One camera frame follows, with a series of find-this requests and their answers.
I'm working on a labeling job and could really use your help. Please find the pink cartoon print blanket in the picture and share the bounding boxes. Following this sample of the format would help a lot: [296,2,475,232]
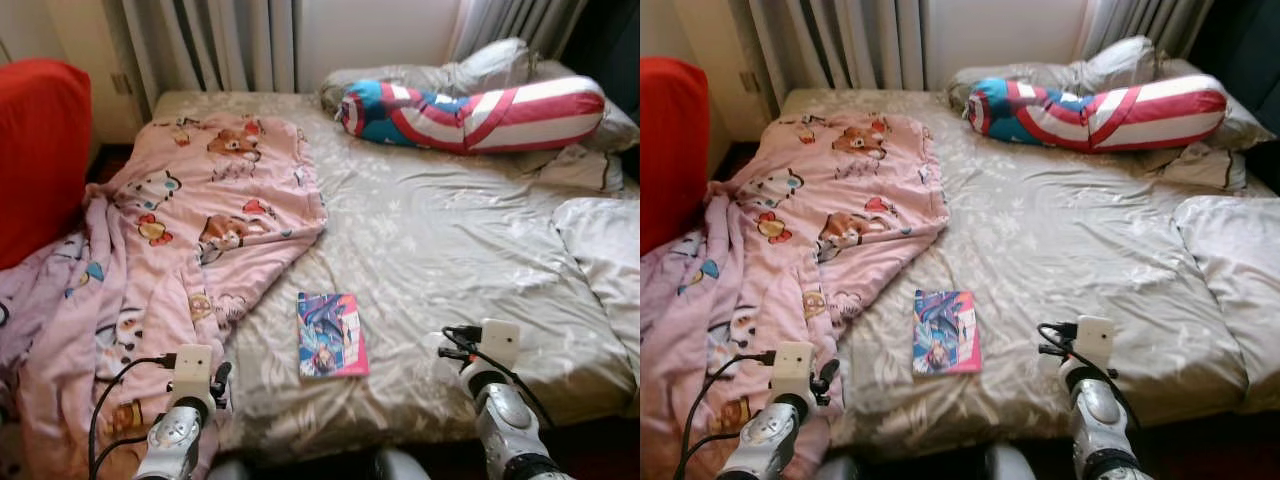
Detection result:
[640,112,951,480]
[0,112,329,480]

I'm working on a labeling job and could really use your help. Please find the large grey floral pillow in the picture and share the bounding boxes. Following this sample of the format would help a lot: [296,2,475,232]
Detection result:
[1172,195,1280,416]
[552,195,641,416]

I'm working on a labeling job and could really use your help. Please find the grey floral bed sheet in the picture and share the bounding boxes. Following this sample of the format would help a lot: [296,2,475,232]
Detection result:
[150,88,641,466]
[778,88,1280,461]

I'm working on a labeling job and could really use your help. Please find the anime cover book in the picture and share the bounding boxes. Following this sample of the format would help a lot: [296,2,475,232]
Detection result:
[912,290,983,376]
[296,291,370,379]

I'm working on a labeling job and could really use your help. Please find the grey right robot leg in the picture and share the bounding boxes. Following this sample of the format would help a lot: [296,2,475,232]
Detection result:
[985,445,1036,480]
[375,448,431,480]

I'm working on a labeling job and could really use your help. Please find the small folded grey cloth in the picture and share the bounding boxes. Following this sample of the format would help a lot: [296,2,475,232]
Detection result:
[535,143,626,194]
[1150,142,1249,193]

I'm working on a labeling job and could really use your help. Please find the red white blue bolster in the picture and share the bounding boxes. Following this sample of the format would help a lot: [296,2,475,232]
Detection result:
[337,76,607,155]
[966,76,1229,153]

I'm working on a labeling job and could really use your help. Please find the flat grey pillow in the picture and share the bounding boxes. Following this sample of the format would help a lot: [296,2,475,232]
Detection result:
[1155,58,1276,151]
[530,58,641,153]

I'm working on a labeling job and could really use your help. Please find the red armchair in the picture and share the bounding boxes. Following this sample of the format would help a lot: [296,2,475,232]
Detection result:
[0,58,93,271]
[640,56,711,256]

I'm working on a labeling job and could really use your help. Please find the knotted grey pillow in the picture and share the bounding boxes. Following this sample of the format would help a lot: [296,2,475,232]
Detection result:
[320,38,536,111]
[945,36,1161,111]

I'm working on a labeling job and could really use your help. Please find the narrow grey curtain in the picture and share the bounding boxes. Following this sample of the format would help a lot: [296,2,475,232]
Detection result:
[450,0,591,61]
[1075,0,1216,61]

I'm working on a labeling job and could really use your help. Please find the wide grey curtain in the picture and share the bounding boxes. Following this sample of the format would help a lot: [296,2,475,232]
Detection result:
[105,0,299,111]
[730,0,926,111]

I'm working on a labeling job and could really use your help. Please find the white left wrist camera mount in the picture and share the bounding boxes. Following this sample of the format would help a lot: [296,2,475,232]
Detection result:
[770,341,816,406]
[170,344,215,409]

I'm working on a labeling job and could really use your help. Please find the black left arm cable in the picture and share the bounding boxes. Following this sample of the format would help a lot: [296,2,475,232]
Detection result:
[88,352,179,480]
[672,350,779,480]

